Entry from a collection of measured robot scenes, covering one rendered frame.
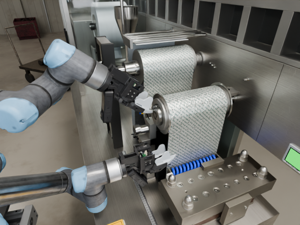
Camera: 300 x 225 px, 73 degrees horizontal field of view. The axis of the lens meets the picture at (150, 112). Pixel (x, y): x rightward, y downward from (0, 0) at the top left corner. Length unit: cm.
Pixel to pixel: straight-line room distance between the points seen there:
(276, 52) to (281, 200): 173
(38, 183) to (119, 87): 37
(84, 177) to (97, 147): 47
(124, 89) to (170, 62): 32
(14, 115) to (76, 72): 17
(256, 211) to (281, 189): 145
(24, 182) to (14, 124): 23
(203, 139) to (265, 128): 22
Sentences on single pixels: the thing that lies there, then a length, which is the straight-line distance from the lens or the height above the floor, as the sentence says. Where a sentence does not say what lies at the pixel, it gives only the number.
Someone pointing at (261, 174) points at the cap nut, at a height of 105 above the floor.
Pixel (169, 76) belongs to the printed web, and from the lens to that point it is 88.
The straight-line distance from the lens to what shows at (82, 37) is 155.
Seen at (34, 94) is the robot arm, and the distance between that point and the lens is 54.
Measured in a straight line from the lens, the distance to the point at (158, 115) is 68.
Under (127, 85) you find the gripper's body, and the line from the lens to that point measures 60.
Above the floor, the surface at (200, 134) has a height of 116.
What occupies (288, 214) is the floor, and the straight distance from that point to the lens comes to 224.
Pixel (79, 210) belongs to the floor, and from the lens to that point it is 202.
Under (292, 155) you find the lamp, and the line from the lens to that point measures 78.
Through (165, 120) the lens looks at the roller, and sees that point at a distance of 67.
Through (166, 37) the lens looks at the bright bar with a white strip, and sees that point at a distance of 90.
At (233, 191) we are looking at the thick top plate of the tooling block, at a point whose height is 103.
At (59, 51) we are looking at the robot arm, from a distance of 55.
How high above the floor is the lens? 164
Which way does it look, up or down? 32 degrees down
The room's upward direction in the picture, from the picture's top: straight up
